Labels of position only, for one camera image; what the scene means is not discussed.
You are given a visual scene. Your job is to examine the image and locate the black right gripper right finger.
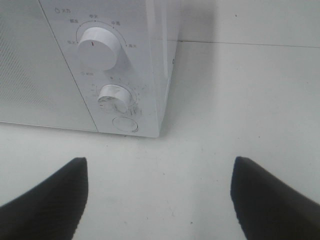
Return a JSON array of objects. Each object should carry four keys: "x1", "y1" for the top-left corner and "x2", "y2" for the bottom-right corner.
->
[{"x1": 230, "y1": 156, "x2": 320, "y2": 240}]

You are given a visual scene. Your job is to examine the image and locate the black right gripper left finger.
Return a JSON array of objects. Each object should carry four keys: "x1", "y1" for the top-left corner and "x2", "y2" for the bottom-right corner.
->
[{"x1": 0, "y1": 157, "x2": 88, "y2": 240}]

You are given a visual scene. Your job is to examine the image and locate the round white door button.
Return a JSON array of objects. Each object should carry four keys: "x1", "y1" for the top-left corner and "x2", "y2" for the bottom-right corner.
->
[{"x1": 112, "y1": 117, "x2": 139, "y2": 132}]

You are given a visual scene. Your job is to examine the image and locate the white microwave door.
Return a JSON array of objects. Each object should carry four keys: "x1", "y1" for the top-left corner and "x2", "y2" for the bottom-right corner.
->
[{"x1": 0, "y1": 0, "x2": 97, "y2": 132}]

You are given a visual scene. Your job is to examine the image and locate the white microwave knob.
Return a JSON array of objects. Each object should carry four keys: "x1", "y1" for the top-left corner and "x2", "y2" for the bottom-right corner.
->
[
  {"x1": 97, "y1": 84, "x2": 133, "y2": 113},
  {"x1": 77, "y1": 27, "x2": 122, "y2": 71}
]

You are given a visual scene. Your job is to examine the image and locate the white microwave oven body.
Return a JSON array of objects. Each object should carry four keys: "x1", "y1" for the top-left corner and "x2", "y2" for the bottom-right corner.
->
[{"x1": 39, "y1": 0, "x2": 181, "y2": 138}]

